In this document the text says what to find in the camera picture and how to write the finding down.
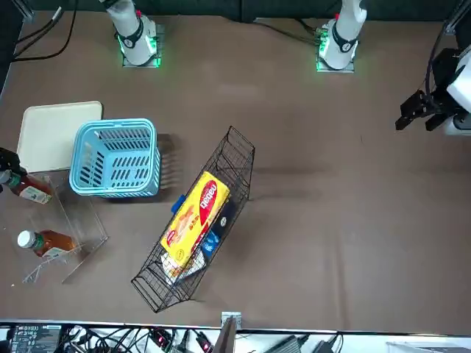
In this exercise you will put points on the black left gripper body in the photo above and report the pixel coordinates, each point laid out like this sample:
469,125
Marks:
443,70

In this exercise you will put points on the amber tea bottle white cap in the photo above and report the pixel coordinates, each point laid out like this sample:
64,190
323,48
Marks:
35,189
55,240

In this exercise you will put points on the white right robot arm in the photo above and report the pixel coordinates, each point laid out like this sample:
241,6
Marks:
129,33

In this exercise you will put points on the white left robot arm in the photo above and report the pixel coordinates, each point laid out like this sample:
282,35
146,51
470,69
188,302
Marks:
346,36

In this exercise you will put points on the clear acrylic beverage shelf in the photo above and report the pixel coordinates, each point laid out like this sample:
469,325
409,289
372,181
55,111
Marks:
73,220

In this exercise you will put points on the light blue plastic basket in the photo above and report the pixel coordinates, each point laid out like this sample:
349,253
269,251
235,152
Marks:
110,192

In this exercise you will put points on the cream plastic tray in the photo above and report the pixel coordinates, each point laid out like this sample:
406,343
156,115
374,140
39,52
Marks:
48,136

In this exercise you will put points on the black labelled power adapter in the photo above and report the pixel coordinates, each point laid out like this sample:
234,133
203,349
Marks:
33,338

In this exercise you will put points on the yellow Nabati wafer box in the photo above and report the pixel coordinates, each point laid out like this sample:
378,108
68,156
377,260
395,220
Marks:
198,213

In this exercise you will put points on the white orange biscuit box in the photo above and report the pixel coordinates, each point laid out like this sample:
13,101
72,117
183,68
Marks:
173,270

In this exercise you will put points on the dark Chocofello cookie box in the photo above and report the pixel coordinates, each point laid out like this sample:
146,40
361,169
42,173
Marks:
226,215

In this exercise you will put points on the small red-lit device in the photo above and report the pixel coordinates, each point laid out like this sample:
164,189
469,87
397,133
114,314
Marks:
205,342
162,338

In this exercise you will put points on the small black power adapter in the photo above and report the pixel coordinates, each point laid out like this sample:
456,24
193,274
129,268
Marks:
324,347

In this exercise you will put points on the grey power adapter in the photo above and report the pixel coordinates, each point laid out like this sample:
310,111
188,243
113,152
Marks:
287,345

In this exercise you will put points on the aluminium frame rail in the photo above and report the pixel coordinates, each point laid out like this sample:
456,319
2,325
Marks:
24,11
454,20

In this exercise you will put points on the aluminium camera post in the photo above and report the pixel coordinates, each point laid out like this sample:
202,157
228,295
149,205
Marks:
228,334

